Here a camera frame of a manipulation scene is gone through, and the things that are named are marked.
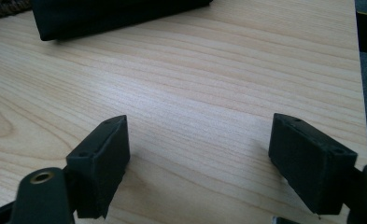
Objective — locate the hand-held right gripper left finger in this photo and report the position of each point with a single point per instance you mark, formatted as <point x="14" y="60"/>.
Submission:
<point x="98" y="168"/>

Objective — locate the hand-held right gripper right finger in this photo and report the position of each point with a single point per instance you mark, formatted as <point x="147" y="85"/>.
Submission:
<point x="308" y="165"/>

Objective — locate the dark woven mat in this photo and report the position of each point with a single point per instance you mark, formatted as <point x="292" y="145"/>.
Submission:
<point x="3" y="7"/>

